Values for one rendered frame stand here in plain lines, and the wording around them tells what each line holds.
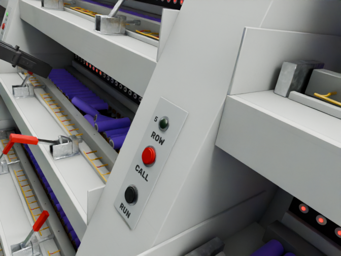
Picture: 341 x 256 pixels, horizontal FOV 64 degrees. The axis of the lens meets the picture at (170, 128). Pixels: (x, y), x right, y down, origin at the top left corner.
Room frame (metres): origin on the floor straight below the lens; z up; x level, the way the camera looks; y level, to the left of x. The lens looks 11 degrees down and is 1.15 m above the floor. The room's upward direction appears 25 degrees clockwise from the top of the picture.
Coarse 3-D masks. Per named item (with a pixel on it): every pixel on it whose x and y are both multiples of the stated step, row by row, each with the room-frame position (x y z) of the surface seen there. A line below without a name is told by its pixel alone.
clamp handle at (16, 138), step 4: (12, 136) 0.35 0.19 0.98; (16, 136) 0.35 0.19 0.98; (20, 136) 0.36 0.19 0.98; (24, 136) 0.36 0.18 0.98; (28, 136) 0.37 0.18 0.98; (32, 136) 0.38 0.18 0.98; (12, 140) 0.35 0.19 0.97; (16, 140) 0.35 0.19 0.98; (20, 140) 0.35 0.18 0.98; (24, 140) 0.36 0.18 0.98; (28, 140) 0.36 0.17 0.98; (32, 140) 0.37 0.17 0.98; (36, 140) 0.37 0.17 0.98; (40, 140) 0.38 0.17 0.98; (44, 140) 0.38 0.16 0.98; (48, 140) 0.39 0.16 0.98; (60, 140) 0.40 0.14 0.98; (32, 144) 0.37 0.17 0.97; (36, 144) 0.37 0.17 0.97; (48, 144) 0.38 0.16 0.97; (52, 144) 0.39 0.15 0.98; (56, 144) 0.39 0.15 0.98
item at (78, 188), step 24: (0, 72) 0.70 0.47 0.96; (24, 72) 0.73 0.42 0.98; (48, 96) 0.62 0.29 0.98; (120, 96) 0.60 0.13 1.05; (24, 120) 0.49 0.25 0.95; (48, 120) 0.50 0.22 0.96; (48, 168) 0.39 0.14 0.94; (72, 168) 0.38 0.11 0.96; (72, 192) 0.33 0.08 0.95; (96, 192) 0.28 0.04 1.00; (72, 216) 0.32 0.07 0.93
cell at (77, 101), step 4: (76, 96) 0.54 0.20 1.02; (72, 100) 0.53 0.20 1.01; (76, 100) 0.53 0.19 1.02; (80, 100) 0.54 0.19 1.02; (76, 104) 0.53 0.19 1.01; (80, 104) 0.53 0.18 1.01; (84, 104) 0.53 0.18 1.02; (88, 104) 0.54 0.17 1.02; (80, 108) 0.53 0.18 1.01; (84, 108) 0.53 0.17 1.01; (88, 108) 0.53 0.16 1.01; (92, 108) 0.53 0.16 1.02; (84, 112) 0.53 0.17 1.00; (88, 112) 0.53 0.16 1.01; (92, 112) 0.52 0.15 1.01; (96, 112) 0.53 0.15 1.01; (92, 116) 0.52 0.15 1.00
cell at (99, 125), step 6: (108, 120) 0.47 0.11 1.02; (114, 120) 0.48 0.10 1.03; (120, 120) 0.48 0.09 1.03; (126, 120) 0.49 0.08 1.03; (96, 126) 0.46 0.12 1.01; (102, 126) 0.46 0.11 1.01; (108, 126) 0.47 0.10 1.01; (114, 126) 0.47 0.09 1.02; (120, 126) 0.48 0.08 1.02; (126, 126) 0.49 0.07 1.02
